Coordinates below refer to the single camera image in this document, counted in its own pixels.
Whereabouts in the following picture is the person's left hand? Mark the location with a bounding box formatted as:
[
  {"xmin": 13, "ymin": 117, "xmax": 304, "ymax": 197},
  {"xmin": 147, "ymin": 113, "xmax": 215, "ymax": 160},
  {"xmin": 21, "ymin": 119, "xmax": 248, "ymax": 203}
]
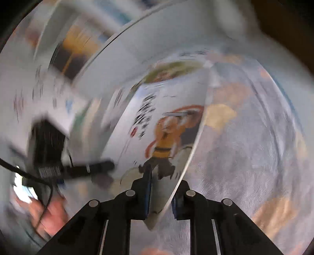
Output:
[{"xmin": 15, "ymin": 194, "xmax": 70, "ymax": 242}]

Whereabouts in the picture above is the brown wooden cabinet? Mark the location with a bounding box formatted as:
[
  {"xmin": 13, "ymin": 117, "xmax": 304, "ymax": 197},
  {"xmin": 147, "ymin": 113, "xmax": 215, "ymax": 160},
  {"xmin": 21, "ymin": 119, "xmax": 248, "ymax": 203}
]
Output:
[{"xmin": 255, "ymin": 0, "xmax": 314, "ymax": 66}]

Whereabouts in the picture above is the white cartoon picture book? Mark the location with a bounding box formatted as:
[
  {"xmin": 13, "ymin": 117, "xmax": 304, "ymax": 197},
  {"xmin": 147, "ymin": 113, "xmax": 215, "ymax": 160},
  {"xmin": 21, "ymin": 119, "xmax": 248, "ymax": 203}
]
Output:
[{"xmin": 100, "ymin": 59, "xmax": 214, "ymax": 231}]

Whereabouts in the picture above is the black cable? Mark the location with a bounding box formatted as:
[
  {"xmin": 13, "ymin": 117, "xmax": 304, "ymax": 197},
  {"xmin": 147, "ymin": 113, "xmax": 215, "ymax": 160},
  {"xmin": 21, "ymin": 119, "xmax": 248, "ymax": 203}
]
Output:
[{"xmin": 0, "ymin": 158, "xmax": 53, "ymax": 228}]

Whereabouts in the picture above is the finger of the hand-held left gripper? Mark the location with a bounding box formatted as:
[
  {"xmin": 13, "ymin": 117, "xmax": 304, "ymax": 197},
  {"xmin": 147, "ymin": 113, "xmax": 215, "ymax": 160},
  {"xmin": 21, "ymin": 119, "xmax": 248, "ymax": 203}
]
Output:
[{"xmin": 61, "ymin": 160, "xmax": 115, "ymax": 178}]

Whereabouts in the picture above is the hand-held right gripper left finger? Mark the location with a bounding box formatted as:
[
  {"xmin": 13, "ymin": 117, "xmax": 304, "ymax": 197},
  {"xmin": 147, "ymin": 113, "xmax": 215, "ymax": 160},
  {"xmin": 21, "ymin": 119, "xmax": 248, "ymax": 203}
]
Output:
[{"xmin": 37, "ymin": 164, "xmax": 152, "ymax": 255}]

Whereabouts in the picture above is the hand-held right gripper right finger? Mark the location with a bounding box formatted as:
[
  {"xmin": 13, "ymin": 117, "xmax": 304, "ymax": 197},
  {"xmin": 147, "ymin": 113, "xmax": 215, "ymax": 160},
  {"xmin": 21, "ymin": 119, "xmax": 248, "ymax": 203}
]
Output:
[{"xmin": 170, "ymin": 180, "xmax": 285, "ymax": 255}]

